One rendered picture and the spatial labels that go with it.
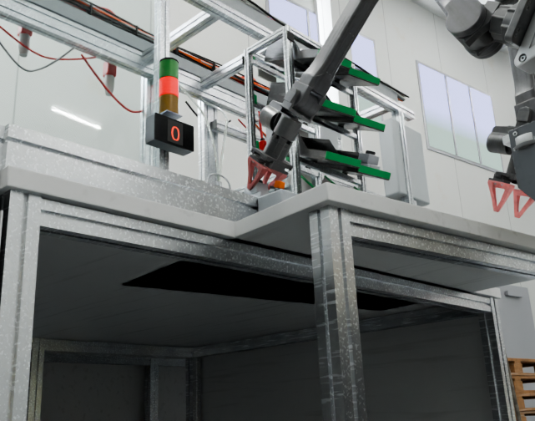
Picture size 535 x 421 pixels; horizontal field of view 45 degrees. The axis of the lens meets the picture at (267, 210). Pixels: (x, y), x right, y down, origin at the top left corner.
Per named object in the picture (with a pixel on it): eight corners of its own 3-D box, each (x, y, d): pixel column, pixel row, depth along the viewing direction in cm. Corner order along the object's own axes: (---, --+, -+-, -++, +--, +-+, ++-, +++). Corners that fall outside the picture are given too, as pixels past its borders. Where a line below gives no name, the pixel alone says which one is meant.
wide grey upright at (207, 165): (222, 341, 283) (216, 63, 326) (207, 340, 277) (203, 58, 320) (215, 342, 286) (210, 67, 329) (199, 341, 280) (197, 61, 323)
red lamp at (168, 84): (182, 97, 164) (182, 80, 165) (167, 91, 160) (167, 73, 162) (170, 104, 167) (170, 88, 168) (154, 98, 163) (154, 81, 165)
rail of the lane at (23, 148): (362, 266, 155) (359, 224, 158) (3, 185, 93) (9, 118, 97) (345, 271, 159) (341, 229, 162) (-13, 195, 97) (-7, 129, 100)
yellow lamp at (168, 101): (182, 114, 162) (182, 98, 164) (166, 109, 159) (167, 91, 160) (170, 121, 165) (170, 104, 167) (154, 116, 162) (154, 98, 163)
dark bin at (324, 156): (360, 169, 182) (365, 143, 182) (325, 159, 175) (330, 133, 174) (300, 159, 205) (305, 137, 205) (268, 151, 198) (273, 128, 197)
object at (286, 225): (604, 265, 151) (602, 253, 152) (328, 199, 96) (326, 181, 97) (381, 311, 202) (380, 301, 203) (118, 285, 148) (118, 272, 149)
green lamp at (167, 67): (182, 80, 165) (182, 63, 167) (167, 73, 162) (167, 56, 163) (170, 87, 168) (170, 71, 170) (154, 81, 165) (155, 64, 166)
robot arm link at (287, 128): (291, 114, 154) (308, 123, 158) (277, 106, 159) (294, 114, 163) (278, 140, 155) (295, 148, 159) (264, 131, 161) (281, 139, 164)
